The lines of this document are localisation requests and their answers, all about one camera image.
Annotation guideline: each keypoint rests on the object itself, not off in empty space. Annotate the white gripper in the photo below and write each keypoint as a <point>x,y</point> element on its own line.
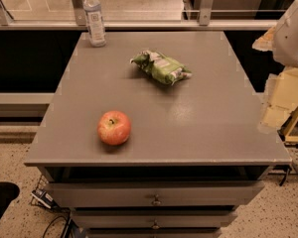
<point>292,39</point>

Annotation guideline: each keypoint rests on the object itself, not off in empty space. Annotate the red apple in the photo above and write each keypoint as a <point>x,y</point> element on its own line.
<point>114,128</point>

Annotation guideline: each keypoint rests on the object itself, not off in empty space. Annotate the blue plastic water bottle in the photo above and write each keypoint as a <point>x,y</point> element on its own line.
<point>94,22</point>

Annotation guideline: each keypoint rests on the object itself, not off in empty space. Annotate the green chip bag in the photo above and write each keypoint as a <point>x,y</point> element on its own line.
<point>162,68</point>

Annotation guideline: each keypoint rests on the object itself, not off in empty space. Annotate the grey drawer cabinet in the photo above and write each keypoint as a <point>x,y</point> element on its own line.
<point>203,128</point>

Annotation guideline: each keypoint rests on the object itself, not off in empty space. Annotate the top grey drawer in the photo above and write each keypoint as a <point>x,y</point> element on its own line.
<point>154,194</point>

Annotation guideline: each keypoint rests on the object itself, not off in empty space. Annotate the grey drawer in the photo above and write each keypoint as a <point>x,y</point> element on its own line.
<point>154,194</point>
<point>154,219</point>

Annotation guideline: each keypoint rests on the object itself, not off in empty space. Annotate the middle grey drawer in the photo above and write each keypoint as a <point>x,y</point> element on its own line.
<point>154,219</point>

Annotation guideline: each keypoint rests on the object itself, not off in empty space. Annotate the blue power strip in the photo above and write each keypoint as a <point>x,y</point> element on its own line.
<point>43,197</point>

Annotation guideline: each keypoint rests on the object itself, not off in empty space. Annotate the metal railing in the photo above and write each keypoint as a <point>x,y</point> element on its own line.
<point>144,14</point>

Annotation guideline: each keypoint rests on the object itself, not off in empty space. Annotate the yellow frame stand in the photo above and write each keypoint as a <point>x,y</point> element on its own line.
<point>288,138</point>

